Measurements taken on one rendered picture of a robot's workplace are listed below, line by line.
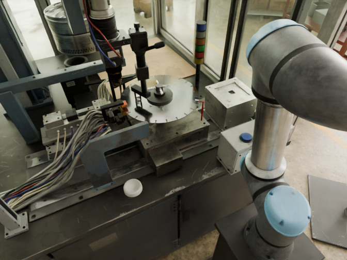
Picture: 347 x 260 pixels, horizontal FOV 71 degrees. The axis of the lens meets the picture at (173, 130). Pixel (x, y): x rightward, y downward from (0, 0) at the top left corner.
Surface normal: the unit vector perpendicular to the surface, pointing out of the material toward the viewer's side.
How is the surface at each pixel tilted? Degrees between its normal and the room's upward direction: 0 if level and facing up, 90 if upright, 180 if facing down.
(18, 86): 90
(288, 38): 21
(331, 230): 0
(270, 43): 54
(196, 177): 0
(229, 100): 0
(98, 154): 90
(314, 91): 70
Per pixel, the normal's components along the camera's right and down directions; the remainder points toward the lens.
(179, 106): -0.01, -0.71
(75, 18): 0.44, 0.63
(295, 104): -0.67, 0.64
